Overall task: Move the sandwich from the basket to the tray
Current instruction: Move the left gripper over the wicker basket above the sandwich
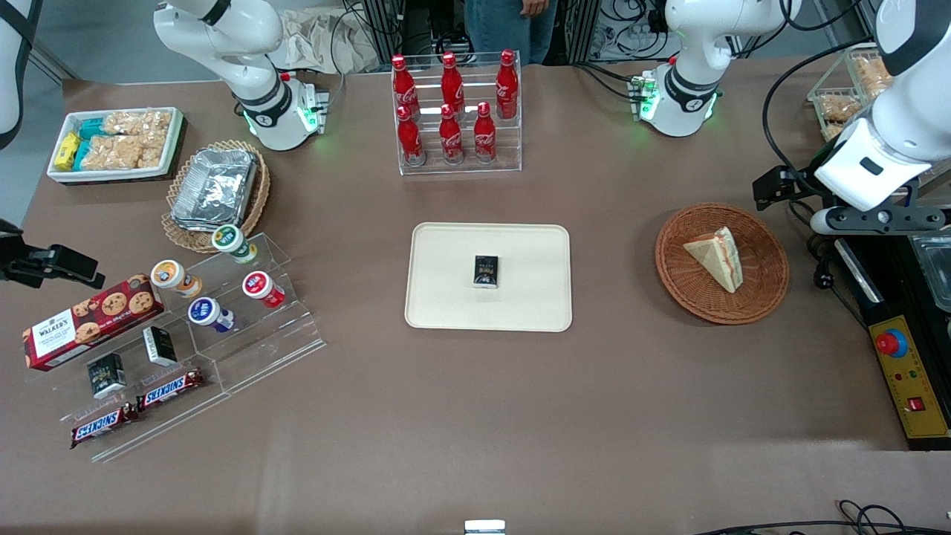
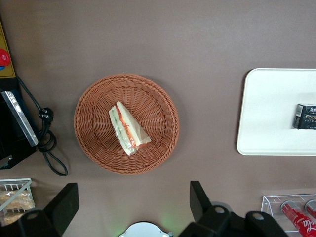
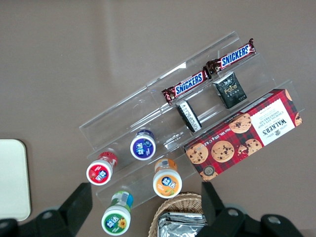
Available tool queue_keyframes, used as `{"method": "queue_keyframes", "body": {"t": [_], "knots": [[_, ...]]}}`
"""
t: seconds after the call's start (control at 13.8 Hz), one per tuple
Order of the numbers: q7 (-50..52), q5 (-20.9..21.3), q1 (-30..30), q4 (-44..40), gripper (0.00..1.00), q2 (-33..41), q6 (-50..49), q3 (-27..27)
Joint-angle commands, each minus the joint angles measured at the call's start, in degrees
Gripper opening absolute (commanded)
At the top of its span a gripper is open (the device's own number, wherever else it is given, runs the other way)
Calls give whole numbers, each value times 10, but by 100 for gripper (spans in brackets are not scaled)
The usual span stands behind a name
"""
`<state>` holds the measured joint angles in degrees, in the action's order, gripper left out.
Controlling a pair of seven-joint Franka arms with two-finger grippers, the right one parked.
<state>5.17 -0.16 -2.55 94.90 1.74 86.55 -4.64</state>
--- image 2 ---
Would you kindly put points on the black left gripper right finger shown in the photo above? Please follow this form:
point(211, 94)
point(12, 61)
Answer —
point(200, 205)

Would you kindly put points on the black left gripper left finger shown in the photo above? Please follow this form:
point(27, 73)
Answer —
point(61, 207)

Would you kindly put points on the triangle sandwich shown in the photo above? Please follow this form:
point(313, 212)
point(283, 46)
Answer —
point(128, 128)

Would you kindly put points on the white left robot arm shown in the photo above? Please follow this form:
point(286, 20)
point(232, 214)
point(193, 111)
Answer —
point(145, 230)

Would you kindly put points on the brown round wicker basket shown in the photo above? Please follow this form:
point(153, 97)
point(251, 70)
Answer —
point(93, 138)

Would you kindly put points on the cream rectangular plastic tray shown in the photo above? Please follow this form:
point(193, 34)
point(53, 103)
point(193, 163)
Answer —
point(266, 118)

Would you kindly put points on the clear bag of fried snacks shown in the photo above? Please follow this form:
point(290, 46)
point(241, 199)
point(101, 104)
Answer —
point(14, 200)
point(13, 219)

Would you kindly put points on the clear acrylic bottle rack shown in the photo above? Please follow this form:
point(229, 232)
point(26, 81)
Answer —
point(271, 205)

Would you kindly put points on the black countertop fryer machine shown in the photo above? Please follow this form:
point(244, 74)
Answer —
point(10, 148)

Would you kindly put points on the small black box gold print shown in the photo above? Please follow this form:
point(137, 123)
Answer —
point(304, 117)

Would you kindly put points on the yellow machine control panel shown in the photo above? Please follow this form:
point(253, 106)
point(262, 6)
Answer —
point(7, 71)

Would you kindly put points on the red emergency stop button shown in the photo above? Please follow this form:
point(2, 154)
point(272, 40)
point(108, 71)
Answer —
point(3, 57)

